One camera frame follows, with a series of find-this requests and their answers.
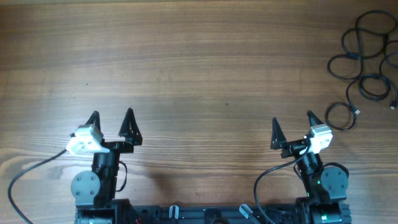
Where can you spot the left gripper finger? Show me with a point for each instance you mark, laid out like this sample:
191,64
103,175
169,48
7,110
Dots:
129,129
94,120

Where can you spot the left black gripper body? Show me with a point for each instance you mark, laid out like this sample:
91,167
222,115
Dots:
122,146

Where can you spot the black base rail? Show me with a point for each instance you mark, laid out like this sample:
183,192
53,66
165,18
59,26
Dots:
156,214

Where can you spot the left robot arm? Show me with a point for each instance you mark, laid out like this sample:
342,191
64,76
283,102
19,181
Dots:
94,190

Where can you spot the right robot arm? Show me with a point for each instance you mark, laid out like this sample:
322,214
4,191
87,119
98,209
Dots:
324,183

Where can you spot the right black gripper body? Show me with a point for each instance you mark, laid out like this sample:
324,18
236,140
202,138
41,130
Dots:
293,149

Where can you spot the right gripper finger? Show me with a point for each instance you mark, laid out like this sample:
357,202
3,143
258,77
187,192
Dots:
313,119
278,139

